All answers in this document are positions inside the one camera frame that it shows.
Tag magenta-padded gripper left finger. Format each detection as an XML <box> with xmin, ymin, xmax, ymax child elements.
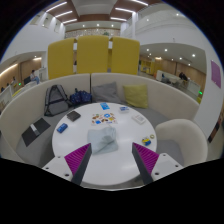
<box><xmin>41</xmin><ymin>142</ymin><xmax>93</xmax><ymax>186</ymax></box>

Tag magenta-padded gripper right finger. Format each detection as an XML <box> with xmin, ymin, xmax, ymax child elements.
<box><xmin>131</xmin><ymin>142</ymin><xmax>183</xmax><ymax>186</ymax></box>

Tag light blue towel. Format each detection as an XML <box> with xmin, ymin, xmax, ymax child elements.
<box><xmin>86</xmin><ymin>125</ymin><xmax>120</xmax><ymax>156</ymax></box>

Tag yellow blue toy figure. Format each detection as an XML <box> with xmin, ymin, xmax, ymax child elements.
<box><xmin>141</xmin><ymin>133</ymin><xmax>157</xmax><ymax>147</ymax></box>

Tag blue rectangular box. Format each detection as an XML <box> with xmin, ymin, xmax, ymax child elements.
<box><xmin>55</xmin><ymin>122</ymin><xmax>69</xmax><ymax>135</ymax></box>

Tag flat white box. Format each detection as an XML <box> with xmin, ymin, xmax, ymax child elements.
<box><xmin>131</xmin><ymin>113</ymin><xmax>147</xmax><ymax>126</ymax></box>

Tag beige upholstered chair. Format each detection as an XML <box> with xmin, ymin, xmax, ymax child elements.
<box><xmin>154</xmin><ymin>118</ymin><xmax>209</xmax><ymax>167</ymax></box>

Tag dark brown wallet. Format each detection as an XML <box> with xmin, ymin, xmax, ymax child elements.
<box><xmin>65</xmin><ymin>109</ymin><xmax>82</xmax><ymax>123</ymax></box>

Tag black laptop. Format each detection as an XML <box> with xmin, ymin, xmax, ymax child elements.
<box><xmin>21</xmin><ymin>116</ymin><xmax>52</xmax><ymax>148</ymax></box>

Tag colourful sticker sheet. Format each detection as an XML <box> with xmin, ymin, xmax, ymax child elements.
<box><xmin>90</xmin><ymin>111</ymin><xmax>119</xmax><ymax>126</ymax></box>

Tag small white device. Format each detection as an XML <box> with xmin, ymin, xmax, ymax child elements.
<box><xmin>29</xmin><ymin>123</ymin><xmax>41</xmax><ymax>136</ymax></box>

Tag small blue white box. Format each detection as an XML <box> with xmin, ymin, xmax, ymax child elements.
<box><xmin>118</xmin><ymin>105</ymin><xmax>131</xmax><ymax>114</ymax></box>

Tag blue card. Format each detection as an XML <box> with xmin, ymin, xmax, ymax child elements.
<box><xmin>99</xmin><ymin>101</ymin><xmax>111</xmax><ymax>111</ymax></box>

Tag grey black backpack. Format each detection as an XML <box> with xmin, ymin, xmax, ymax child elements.
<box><xmin>43</xmin><ymin>83</ymin><xmax>70</xmax><ymax>117</ymax></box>

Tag yellow-green cushion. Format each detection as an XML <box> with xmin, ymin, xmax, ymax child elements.
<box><xmin>122</xmin><ymin>83</ymin><xmax>149</xmax><ymax>109</ymax></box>

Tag grey cushion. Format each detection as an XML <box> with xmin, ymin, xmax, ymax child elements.
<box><xmin>91</xmin><ymin>81</ymin><xmax>123</xmax><ymax>105</ymax></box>

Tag beige curved sofa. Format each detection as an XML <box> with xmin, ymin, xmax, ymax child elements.
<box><xmin>0</xmin><ymin>72</ymin><xmax>201</xmax><ymax>165</ymax></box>

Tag person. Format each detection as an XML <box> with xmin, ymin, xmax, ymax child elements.
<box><xmin>29</xmin><ymin>69</ymin><xmax>41</xmax><ymax>85</ymax></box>

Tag yellow acoustic panel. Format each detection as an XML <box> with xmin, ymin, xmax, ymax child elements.
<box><xmin>76</xmin><ymin>34</ymin><xmax>111</xmax><ymax>75</ymax></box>
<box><xmin>46</xmin><ymin>37</ymin><xmax>78</xmax><ymax>81</ymax></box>
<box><xmin>108</xmin><ymin>36</ymin><xmax>141</xmax><ymax>76</ymax></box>

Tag ceiling strip lights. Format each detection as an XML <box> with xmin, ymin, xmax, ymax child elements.
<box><xmin>44</xmin><ymin>0</ymin><xmax>150</xmax><ymax>25</ymax></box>

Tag purple wall poster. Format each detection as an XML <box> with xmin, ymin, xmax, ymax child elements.
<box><xmin>210</xmin><ymin>59</ymin><xmax>223</xmax><ymax>90</ymax></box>

